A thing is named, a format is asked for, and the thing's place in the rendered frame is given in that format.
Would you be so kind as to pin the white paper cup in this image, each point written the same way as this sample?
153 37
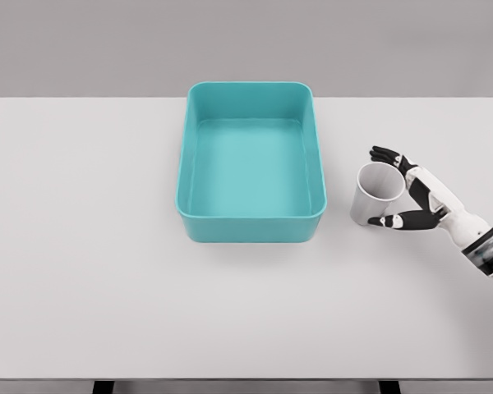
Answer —
374 193

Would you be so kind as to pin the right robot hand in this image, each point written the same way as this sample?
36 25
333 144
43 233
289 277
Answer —
429 193

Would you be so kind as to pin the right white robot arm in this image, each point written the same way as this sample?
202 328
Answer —
482 242

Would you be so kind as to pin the teal plastic basket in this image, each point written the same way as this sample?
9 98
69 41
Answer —
250 164

